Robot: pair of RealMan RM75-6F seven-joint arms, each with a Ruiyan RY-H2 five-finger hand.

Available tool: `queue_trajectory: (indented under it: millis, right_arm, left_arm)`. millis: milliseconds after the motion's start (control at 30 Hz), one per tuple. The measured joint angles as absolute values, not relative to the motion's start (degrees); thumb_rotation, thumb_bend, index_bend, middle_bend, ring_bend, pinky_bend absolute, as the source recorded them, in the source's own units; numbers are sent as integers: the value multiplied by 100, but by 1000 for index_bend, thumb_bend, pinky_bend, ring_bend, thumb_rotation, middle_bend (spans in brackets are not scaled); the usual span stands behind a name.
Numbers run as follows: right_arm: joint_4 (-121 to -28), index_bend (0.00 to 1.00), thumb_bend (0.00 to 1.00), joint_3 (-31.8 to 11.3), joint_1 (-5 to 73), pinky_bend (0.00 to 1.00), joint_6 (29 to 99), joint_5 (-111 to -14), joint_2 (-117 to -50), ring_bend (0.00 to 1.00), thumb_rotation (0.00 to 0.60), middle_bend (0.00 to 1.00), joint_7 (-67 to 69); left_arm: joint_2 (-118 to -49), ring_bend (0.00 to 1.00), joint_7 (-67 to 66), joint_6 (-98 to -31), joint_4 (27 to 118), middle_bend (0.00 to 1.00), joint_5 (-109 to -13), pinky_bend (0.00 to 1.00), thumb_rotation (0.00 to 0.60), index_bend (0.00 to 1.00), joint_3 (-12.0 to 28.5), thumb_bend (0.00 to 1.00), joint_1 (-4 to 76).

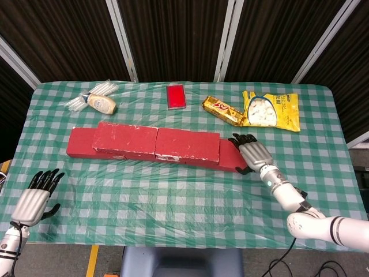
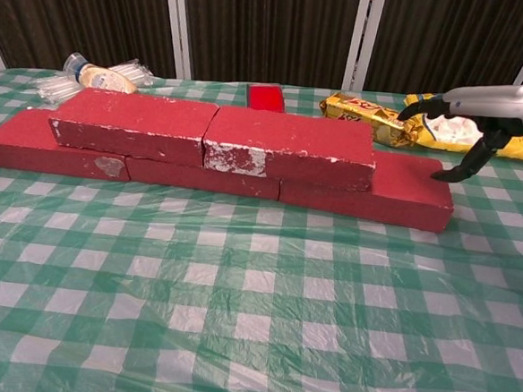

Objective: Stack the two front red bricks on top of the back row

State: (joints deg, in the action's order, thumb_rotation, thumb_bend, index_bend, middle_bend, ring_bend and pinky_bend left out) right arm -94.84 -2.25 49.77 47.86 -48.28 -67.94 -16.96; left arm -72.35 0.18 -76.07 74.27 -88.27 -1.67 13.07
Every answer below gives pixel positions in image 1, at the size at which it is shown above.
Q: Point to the red ink pad case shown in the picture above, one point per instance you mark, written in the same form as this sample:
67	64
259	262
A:
176	96

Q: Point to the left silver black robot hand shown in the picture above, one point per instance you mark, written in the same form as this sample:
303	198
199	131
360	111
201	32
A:
29	206

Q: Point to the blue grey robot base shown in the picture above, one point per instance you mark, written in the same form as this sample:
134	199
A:
181	262

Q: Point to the cream sauce squeeze bottle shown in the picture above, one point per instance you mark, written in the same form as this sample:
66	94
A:
102	103

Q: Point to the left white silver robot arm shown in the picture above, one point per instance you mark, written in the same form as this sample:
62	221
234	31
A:
10	248

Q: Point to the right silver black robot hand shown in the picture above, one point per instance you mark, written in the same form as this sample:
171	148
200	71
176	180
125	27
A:
255	154

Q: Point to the yellow marshmallow bag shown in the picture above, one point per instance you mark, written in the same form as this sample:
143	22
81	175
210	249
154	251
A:
284	111

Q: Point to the red brick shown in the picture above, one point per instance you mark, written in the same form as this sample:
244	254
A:
227	157
187	144
141	156
80	142
124	138

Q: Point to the gold snack package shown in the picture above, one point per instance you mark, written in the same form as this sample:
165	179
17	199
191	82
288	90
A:
220	109

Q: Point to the white partition frame post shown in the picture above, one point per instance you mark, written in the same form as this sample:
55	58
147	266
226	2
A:
17	62
228	41
122	41
325	40

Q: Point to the clear plastic tube pack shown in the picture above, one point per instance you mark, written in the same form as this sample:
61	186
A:
105	88
75	104

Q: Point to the green white checked tablecloth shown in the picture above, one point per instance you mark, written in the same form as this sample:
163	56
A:
173	207

